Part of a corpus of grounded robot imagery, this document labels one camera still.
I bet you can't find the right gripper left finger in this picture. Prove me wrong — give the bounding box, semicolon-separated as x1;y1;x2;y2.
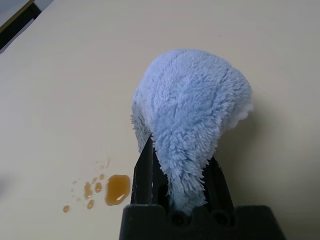
129;133;168;208

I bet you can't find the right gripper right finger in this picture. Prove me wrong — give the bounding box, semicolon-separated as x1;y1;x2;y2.
199;154;236;209

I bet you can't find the light blue fluffy rag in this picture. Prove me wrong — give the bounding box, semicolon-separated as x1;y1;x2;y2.
129;47;256;217

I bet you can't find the round brown liquid puddle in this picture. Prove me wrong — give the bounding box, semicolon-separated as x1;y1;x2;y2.
103;173;132;207

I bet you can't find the beige side table black frame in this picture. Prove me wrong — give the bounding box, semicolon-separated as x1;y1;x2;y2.
0;0;43;55

